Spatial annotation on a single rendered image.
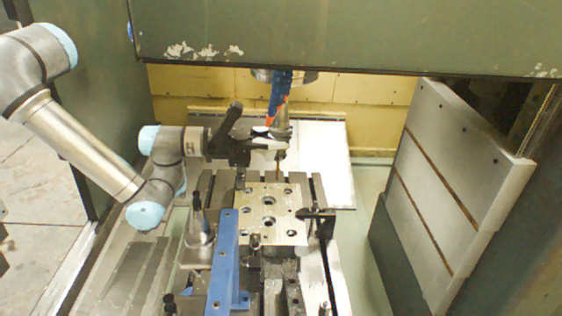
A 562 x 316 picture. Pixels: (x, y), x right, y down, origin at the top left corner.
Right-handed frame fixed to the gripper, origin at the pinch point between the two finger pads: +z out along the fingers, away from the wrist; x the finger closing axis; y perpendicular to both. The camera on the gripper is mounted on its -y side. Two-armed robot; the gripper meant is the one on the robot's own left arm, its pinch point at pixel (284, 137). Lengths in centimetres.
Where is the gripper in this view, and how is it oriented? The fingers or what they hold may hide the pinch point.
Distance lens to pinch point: 85.8
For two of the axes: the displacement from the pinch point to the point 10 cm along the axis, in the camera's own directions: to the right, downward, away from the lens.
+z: 10.0, 0.2, 0.6
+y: -0.6, 8.3, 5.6
